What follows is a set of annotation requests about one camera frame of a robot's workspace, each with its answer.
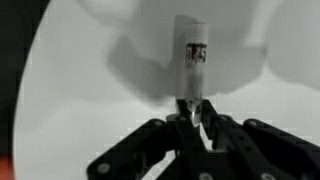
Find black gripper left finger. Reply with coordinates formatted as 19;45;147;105
86;99;208;180

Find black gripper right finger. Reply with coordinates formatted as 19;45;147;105
199;99;320;180

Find white pen with black cap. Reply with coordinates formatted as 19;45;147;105
171;14;210;127

